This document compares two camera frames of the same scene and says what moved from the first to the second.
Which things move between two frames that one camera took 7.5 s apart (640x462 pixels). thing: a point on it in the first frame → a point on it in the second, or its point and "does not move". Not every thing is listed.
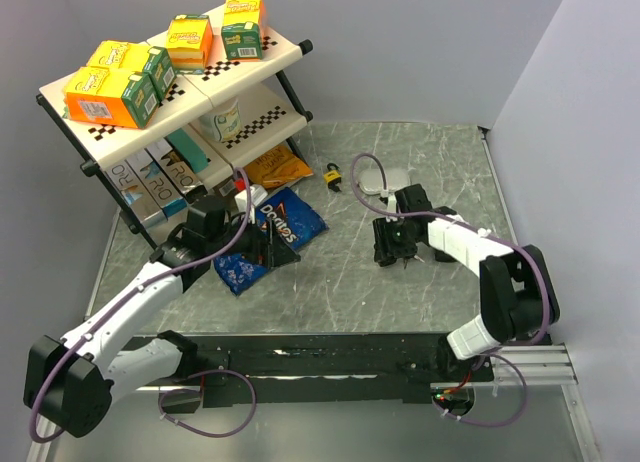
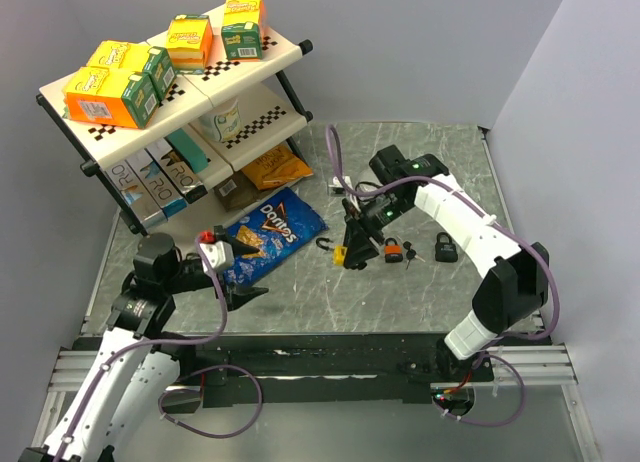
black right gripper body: x=394 y=238 → x=378 y=212
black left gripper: x=273 y=251 → x=237 y=295
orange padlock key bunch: x=412 y=257 does not move
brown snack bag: x=229 y=188 does not move
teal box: x=192 y=153 does not move
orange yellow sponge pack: x=189 y=43 does not move
